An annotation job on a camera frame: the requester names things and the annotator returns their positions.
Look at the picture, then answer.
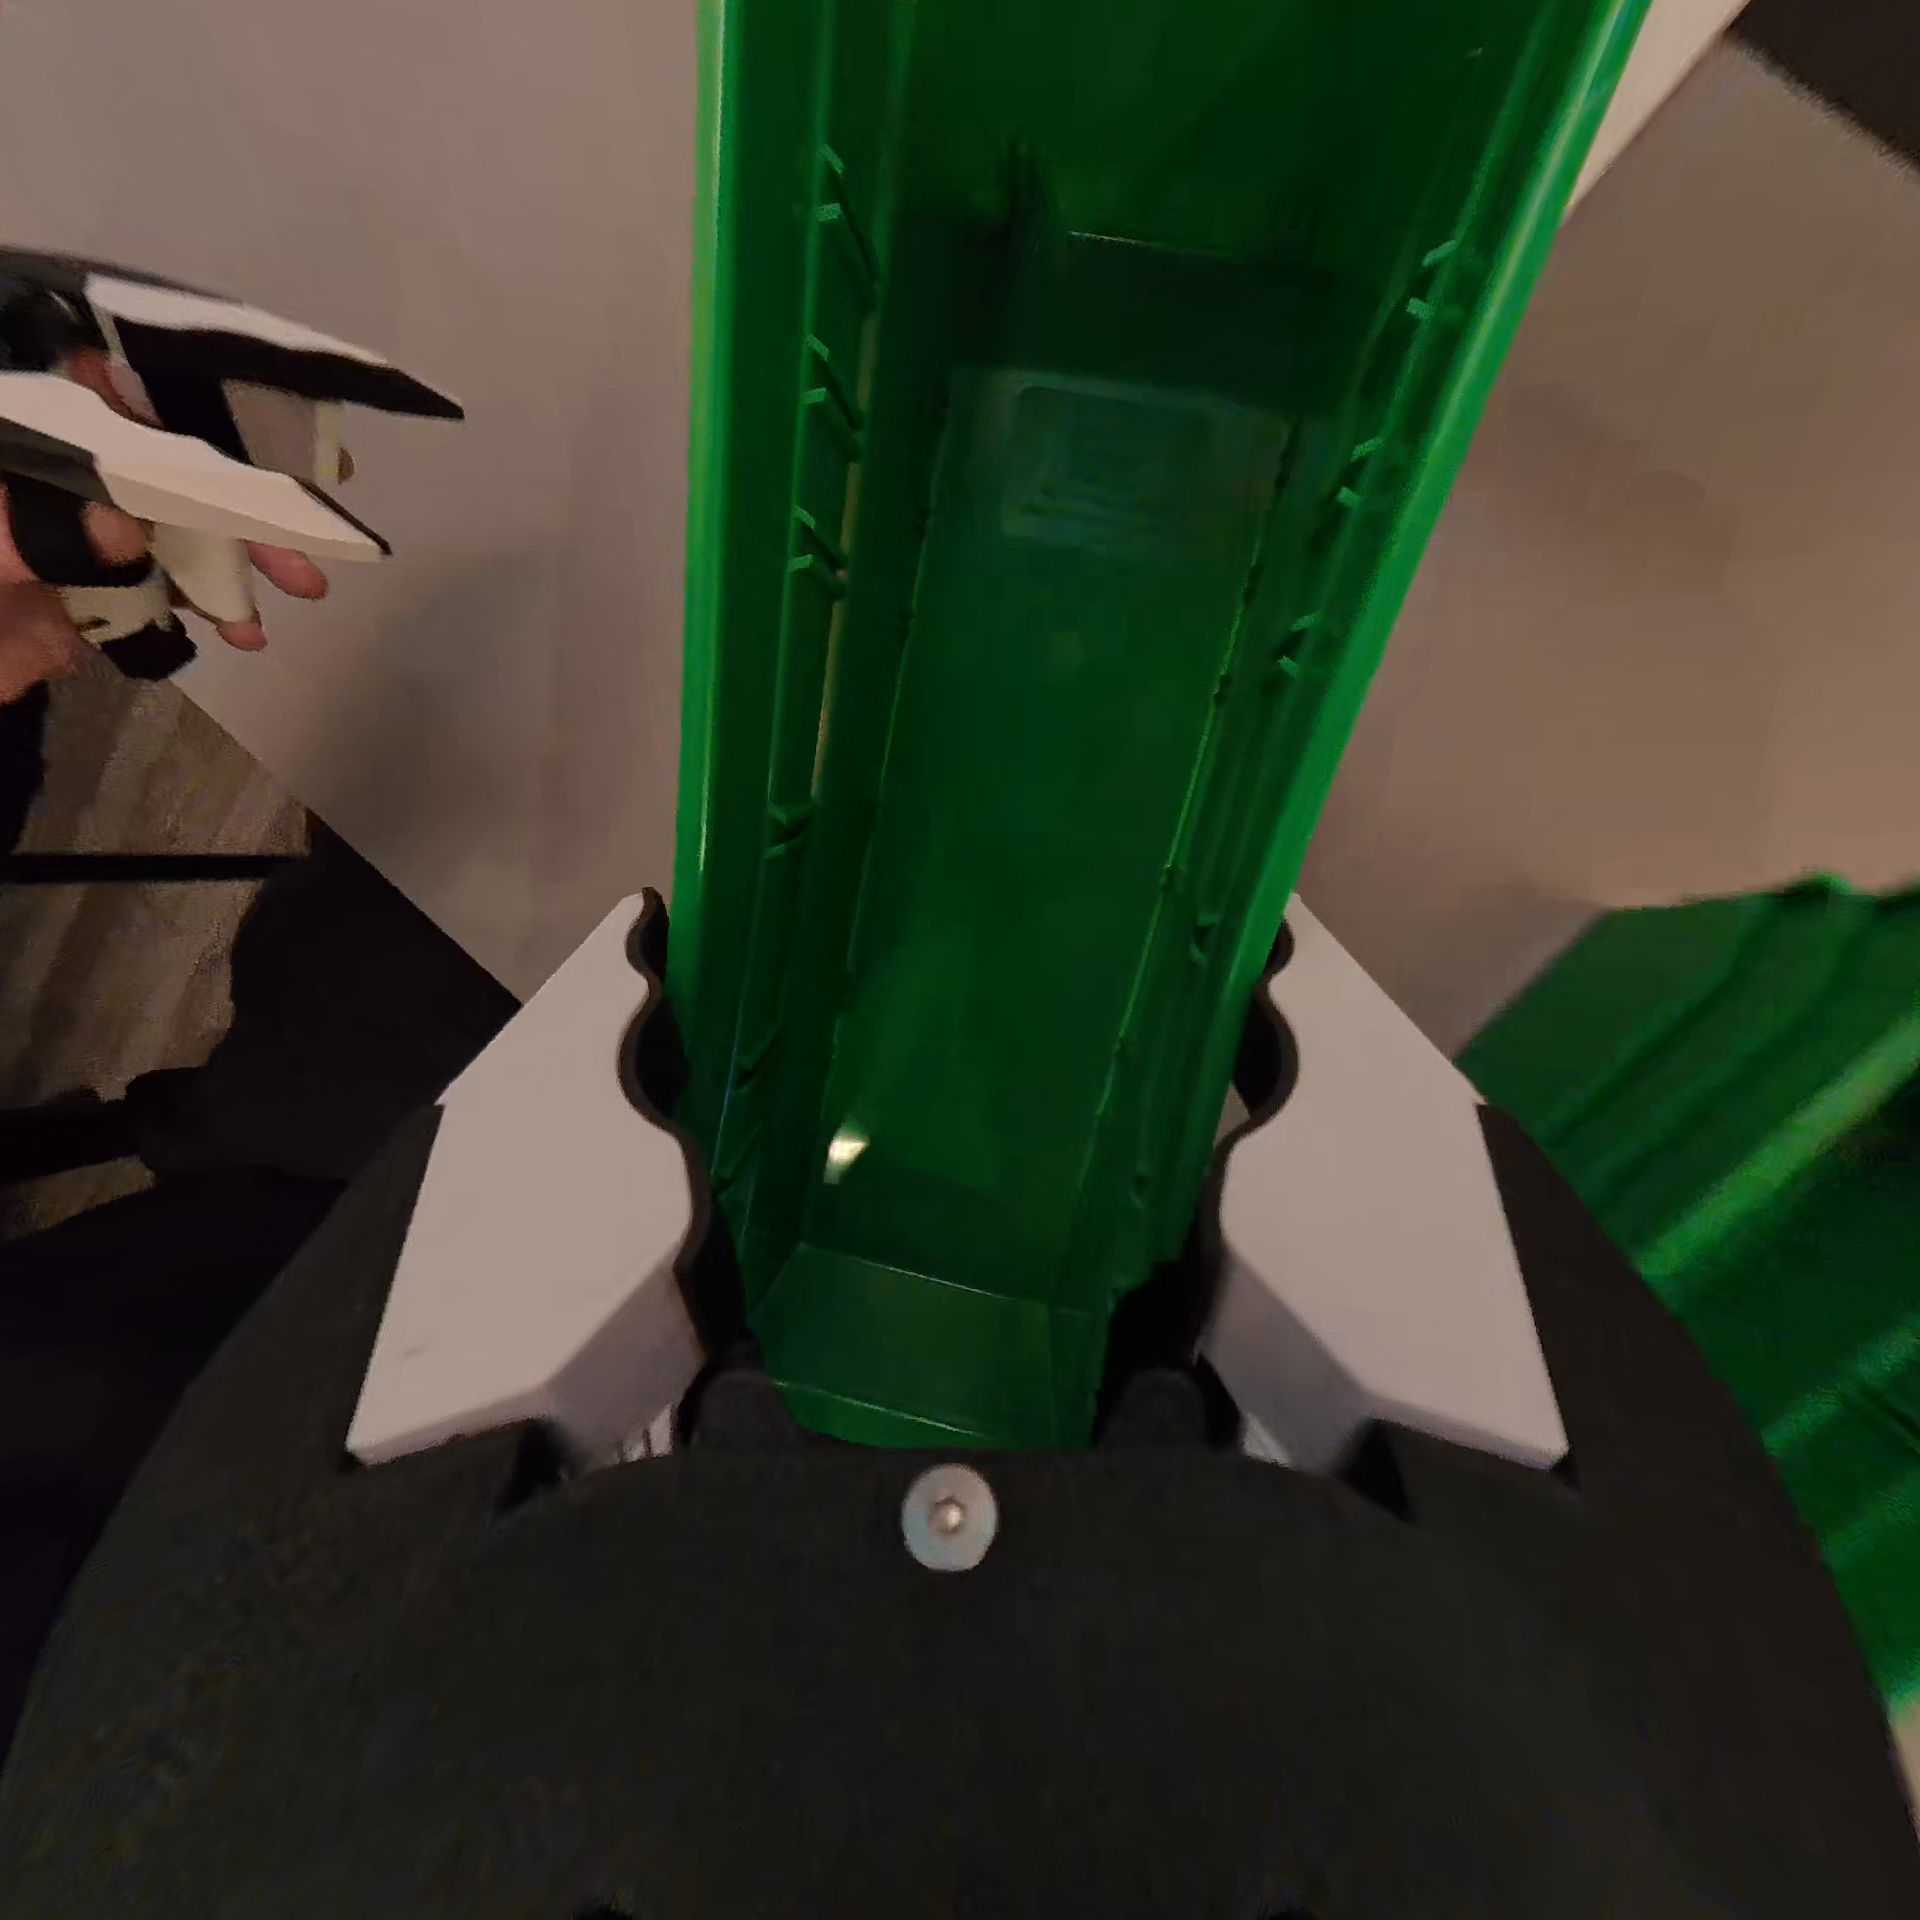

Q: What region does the person's left hand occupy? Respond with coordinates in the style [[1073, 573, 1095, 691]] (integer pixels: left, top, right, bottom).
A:
[[0, 504, 329, 707]]

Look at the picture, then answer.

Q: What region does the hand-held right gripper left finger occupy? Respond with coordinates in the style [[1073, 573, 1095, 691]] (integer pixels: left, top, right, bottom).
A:
[[348, 888, 711, 1467]]

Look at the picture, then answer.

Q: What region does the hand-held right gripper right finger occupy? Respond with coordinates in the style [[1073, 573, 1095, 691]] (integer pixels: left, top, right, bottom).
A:
[[1197, 896, 1573, 1474]]

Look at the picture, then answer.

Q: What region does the green plastic bin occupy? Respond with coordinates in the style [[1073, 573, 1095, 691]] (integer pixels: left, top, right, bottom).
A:
[[671, 0, 1653, 1449], [1455, 878, 1920, 1697]]

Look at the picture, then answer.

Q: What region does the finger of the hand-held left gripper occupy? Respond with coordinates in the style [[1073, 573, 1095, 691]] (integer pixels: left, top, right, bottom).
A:
[[0, 373, 394, 624], [81, 271, 466, 496]]

